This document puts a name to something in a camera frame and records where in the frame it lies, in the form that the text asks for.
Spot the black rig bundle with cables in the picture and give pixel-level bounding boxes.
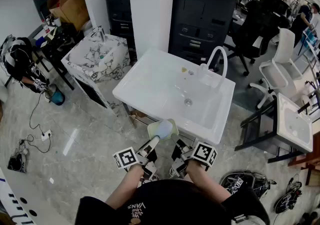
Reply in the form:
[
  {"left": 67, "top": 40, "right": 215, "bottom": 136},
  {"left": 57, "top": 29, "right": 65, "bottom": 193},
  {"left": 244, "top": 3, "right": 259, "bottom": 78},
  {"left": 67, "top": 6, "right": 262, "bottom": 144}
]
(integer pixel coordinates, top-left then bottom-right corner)
[{"left": 0, "top": 34, "right": 49, "bottom": 93}]

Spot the person's black t-shirt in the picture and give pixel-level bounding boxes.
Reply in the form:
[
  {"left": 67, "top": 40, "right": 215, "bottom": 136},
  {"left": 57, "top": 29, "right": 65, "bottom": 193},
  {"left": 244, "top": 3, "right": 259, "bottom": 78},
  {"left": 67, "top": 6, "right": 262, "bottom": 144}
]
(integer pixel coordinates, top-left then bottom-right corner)
[{"left": 74, "top": 178, "right": 271, "bottom": 225}]

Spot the white curved faucet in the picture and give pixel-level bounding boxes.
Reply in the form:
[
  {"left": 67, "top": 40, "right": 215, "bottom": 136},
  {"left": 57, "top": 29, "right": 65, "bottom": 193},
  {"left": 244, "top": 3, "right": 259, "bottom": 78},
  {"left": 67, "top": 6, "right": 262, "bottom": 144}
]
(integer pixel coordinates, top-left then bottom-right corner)
[{"left": 198, "top": 45, "right": 229, "bottom": 90}]

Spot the small white sink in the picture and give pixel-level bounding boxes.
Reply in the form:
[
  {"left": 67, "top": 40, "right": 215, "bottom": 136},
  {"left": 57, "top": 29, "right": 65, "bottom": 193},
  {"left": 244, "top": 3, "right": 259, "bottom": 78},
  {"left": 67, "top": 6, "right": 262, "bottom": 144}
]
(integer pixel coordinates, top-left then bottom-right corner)
[{"left": 275, "top": 92, "right": 314, "bottom": 154}]

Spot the marble pattern sink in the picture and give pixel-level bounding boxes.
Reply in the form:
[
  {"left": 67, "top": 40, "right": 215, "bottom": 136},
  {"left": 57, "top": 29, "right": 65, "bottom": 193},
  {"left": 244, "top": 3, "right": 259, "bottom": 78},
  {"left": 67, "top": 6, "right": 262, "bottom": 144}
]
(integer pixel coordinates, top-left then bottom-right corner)
[{"left": 61, "top": 32, "right": 131, "bottom": 116}]

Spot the white office chair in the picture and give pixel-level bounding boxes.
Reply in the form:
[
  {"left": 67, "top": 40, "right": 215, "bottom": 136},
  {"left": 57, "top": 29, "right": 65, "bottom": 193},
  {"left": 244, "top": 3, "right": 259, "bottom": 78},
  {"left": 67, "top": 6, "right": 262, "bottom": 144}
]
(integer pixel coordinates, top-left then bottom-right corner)
[{"left": 248, "top": 27, "right": 305, "bottom": 110}]

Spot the white curved panel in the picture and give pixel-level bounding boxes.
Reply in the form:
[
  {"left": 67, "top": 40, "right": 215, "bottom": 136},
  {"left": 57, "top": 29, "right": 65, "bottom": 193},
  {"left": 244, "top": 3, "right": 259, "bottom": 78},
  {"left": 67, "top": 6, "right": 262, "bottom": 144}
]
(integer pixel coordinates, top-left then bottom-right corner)
[{"left": 0, "top": 167, "right": 66, "bottom": 225}]

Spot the chrome faucet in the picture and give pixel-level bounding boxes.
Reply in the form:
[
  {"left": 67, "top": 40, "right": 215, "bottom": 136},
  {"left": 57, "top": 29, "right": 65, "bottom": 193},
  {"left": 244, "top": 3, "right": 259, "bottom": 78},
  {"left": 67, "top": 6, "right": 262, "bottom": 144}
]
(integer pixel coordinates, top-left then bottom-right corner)
[{"left": 90, "top": 25, "right": 107, "bottom": 43}]

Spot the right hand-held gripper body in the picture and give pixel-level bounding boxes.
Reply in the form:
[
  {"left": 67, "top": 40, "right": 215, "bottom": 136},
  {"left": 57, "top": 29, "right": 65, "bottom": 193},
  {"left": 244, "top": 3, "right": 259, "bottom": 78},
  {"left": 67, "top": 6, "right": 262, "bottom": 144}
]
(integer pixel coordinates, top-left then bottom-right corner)
[{"left": 169, "top": 142, "right": 218, "bottom": 179}]

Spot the large black machine cabinet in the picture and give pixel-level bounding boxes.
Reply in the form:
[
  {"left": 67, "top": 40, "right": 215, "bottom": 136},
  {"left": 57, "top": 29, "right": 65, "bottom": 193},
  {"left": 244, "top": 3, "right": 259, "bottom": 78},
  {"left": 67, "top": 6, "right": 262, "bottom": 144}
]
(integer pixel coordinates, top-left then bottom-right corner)
[{"left": 167, "top": 0, "right": 241, "bottom": 67}]

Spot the narrow black machine cabinet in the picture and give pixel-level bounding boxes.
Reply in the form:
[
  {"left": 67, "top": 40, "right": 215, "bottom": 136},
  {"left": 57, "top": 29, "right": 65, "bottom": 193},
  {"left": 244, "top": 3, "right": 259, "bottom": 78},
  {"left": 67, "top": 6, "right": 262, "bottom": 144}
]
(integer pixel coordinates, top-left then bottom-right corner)
[{"left": 100, "top": 0, "right": 138, "bottom": 66}]

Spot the blue round container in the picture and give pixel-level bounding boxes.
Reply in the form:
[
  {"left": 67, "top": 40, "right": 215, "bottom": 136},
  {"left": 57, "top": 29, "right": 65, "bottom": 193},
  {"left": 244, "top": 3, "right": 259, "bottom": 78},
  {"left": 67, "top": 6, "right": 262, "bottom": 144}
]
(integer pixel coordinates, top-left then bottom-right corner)
[{"left": 45, "top": 84, "right": 67, "bottom": 106}]

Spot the black floor cable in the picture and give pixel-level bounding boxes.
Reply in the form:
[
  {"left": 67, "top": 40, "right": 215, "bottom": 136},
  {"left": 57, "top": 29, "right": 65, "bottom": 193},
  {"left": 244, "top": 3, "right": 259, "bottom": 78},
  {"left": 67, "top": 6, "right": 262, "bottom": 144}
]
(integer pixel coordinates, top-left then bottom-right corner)
[{"left": 18, "top": 90, "right": 52, "bottom": 154}]

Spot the black side table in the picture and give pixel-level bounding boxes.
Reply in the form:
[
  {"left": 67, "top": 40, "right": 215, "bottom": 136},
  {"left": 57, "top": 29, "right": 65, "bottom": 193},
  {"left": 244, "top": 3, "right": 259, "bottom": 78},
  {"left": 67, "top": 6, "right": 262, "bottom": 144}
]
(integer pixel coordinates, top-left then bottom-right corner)
[{"left": 28, "top": 22, "right": 85, "bottom": 92}]

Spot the small black faucet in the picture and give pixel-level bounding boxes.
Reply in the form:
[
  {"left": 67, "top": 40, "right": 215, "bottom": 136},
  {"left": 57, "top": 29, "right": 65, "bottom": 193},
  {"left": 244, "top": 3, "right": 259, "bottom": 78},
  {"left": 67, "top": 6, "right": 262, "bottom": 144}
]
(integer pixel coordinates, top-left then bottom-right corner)
[{"left": 297, "top": 102, "right": 312, "bottom": 114}]

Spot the large white ceramic sink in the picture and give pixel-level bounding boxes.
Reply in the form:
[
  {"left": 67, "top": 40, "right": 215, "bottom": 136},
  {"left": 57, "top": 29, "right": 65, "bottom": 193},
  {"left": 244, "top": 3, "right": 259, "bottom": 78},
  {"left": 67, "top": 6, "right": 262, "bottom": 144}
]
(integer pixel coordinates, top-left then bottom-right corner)
[{"left": 112, "top": 48, "right": 237, "bottom": 146}]

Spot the large black gear pile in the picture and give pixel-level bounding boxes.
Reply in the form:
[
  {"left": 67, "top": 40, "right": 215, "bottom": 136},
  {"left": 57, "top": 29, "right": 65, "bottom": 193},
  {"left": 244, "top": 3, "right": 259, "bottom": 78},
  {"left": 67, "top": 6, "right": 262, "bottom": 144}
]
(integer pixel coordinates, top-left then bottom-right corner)
[{"left": 219, "top": 170, "right": 277, "bottom": 199}]

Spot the brown cardboard box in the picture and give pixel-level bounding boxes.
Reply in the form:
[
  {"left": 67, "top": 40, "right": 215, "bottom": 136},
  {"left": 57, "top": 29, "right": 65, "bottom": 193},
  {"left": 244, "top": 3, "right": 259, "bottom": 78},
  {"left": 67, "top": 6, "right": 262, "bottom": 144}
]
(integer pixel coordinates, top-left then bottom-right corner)
[{"left": 47, "top": 0, "right": 91, "bottom": 32}]

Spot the small black gear pile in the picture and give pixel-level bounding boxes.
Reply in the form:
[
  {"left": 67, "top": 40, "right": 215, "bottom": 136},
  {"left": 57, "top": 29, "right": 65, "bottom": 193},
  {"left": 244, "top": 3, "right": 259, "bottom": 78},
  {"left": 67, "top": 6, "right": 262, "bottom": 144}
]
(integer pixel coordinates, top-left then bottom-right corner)
[{"left": 274, "top": 175, "right": 305, "bottom": 215}]

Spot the person's left forearm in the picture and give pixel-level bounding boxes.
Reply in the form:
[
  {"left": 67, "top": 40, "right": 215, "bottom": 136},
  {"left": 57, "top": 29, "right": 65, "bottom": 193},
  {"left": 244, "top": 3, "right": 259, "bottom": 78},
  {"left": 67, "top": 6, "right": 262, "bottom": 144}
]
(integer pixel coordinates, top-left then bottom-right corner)
[{"left": 104, "top": 165, "right": 145, "bottom": 210}]

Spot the black office chair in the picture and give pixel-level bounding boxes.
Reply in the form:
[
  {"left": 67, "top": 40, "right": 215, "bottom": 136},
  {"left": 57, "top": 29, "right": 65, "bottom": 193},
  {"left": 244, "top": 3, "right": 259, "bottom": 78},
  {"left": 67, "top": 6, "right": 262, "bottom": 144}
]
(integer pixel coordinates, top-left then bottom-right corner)
[{"left": 221, "top": 0, "right": 292, "bottom": 78}]

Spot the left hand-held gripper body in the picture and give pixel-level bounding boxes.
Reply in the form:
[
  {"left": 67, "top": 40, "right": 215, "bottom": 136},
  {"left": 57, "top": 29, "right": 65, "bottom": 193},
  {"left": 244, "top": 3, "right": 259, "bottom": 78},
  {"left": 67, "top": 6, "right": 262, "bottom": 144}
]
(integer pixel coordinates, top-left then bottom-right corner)
[{"left": 112, "top": 143, "right": 159, "bottom": 183}]

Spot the black floor device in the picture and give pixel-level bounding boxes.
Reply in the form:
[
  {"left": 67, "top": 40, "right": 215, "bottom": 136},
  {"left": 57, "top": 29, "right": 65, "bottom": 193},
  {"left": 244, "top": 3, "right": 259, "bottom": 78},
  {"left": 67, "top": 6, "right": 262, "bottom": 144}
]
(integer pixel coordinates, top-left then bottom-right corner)
[{"left": 7, "top": 152, "right": 28, "bottom": 174}]

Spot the person's right forearm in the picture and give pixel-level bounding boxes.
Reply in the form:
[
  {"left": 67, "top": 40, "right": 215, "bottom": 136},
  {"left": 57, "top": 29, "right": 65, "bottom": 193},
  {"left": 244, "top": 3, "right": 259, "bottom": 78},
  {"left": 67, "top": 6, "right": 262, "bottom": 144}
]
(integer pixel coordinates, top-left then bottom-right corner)
[{"left": 185, "top": 161, "right": 232, "bottom": 203}]

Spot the white power strip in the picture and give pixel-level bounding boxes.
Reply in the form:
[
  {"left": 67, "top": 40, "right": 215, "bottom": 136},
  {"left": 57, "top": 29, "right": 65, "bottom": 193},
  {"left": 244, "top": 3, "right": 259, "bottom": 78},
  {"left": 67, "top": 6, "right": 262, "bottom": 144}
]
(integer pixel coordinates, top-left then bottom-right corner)
[{"left": 40, "top": 129, "right": 53, "bottom": 142}]

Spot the black metal sink stand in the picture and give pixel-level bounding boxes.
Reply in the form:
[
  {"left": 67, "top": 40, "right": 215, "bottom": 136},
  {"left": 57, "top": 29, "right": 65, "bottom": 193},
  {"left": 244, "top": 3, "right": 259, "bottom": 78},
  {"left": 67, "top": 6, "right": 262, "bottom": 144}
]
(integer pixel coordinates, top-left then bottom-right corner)
[{"left": 234, "top": 105, "right": 305, "bottom": 164}]

